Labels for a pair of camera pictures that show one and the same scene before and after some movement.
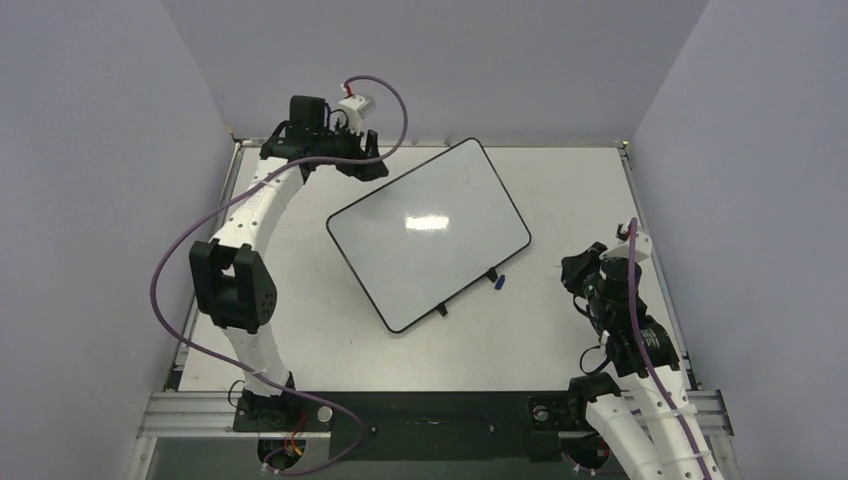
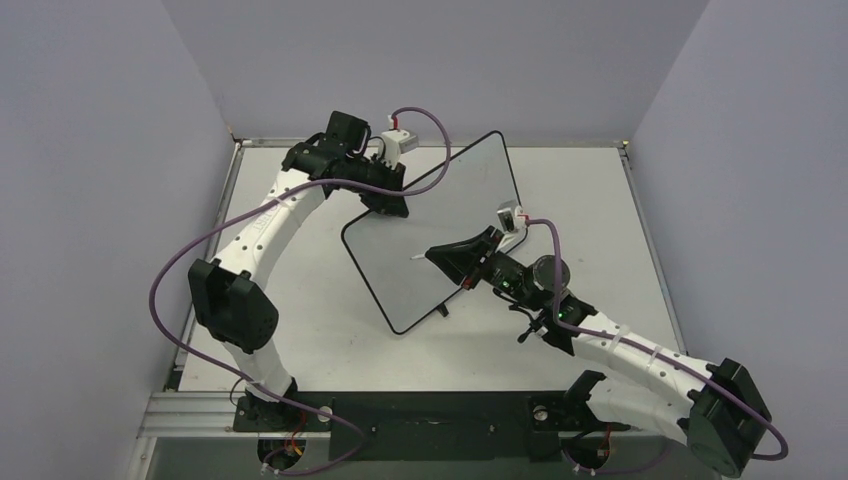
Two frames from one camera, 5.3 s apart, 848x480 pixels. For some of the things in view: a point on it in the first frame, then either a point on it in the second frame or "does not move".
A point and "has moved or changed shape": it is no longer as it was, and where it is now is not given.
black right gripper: (577, 270) -> (479, 258)
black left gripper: (370, 151) -> (387, 204)
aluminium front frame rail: (201, 415) does not move
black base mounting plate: (421, 425) does not move
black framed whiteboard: (420, 240) has moved or changed shape
